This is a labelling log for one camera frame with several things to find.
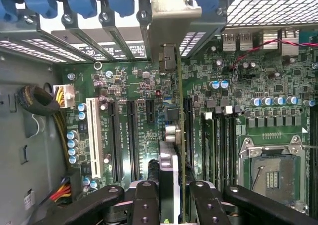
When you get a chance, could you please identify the short black expansion slot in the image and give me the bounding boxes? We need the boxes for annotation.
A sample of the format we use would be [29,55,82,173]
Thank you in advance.
[145,99,157,124]

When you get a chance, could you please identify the red yellow wire bundle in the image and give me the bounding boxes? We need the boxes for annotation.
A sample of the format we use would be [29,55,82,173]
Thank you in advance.
[48,177,73,205]

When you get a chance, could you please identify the black power plug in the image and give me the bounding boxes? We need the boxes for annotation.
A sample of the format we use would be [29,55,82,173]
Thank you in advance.
[59,171,83,207]

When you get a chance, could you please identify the black braided cable sleeve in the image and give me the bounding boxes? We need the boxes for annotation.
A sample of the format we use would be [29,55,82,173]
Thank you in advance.
[16,85,62,117]

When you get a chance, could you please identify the red black twisted wire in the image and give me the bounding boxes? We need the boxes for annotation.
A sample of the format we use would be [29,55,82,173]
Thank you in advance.
[230,37,318,85]

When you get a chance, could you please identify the CPU socket silver frame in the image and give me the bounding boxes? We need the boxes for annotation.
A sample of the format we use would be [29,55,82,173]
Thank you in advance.
[238,135,311,211]

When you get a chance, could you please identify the RAM slot black latches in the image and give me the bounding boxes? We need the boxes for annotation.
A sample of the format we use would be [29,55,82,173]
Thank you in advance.
[214,107,224,188]
[230,105,239,188]
[309,105,318,211]

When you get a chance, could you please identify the white PCI expansion slot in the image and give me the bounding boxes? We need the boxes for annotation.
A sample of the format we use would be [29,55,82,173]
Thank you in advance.
[85,97,103,179]

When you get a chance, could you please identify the silver dual USB port block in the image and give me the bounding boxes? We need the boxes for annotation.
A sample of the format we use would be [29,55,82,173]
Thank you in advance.
[222,32,254,52]

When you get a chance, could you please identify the green motherboard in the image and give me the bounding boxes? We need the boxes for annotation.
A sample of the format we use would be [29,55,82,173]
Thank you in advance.
[61,28,318,218]

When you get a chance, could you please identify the grey open PC case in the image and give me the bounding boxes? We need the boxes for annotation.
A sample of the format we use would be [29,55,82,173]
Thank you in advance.
[0,0,318,225]

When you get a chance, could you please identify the long black expansion slot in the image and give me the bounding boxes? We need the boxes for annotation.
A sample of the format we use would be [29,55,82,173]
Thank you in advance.
[107,99,123,184]
[184,97,194,167]
[126,100,140,181]

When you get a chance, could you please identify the yellow black wire bundle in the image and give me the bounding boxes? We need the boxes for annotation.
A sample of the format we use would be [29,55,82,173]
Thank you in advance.
[52,109,74,172]

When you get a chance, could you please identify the white power plug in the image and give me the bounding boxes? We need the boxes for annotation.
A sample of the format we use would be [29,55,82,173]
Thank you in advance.
[52,84,75,109]

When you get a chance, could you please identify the metal slot cover plate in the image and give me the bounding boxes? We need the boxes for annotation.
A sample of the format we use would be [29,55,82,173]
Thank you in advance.
[61,12,117,63]
[99,11,137,61]

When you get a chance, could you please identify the RAM slot white latches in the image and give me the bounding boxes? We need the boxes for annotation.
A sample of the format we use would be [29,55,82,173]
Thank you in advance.
[223,105,234,188]
[202,111,215,188]

